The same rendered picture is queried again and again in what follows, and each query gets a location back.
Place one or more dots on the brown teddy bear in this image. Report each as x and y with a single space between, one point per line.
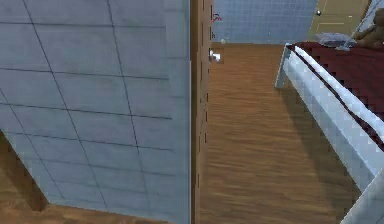
372 33

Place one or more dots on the brown wooden room door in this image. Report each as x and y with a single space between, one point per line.
201 100

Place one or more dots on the white bed with red cover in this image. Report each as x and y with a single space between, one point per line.
346 86

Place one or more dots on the grey pillow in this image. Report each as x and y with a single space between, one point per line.
330 39

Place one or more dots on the silver round door knob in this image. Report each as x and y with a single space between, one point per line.
318 13

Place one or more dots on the yellow room door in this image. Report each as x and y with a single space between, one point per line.
336 20

